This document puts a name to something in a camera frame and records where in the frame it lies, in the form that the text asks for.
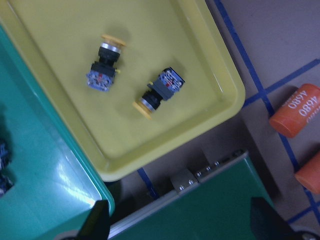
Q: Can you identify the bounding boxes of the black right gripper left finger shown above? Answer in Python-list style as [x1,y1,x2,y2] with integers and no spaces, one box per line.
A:
[77,200,110,240]

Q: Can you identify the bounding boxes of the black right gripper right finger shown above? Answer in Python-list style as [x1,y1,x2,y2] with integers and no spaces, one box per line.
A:
[250,197,297,240]

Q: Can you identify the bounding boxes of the plain orange cylinder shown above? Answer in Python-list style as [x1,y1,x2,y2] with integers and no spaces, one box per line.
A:
[294,151,320,194]

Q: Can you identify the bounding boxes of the green push button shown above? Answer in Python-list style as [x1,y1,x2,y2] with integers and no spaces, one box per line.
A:
[0,139,14,197]

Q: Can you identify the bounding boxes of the orange cylinder marked 4680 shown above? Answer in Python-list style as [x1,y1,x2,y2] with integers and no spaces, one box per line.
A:
[269,83,320,138]

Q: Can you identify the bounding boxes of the yellow push button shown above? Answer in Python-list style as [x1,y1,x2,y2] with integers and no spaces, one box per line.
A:
[132,67,185,120]
[86,34,126,92]

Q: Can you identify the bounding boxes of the green conveyor belt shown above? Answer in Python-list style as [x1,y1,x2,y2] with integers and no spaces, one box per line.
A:
[109,149,270,240]

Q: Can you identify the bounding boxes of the green plastic tray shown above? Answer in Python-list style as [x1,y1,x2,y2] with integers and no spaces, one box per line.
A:
[0,29,115,240]

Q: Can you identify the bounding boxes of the yellow plastic tray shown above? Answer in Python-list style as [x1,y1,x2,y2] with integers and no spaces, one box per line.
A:
[0,0,246,182]

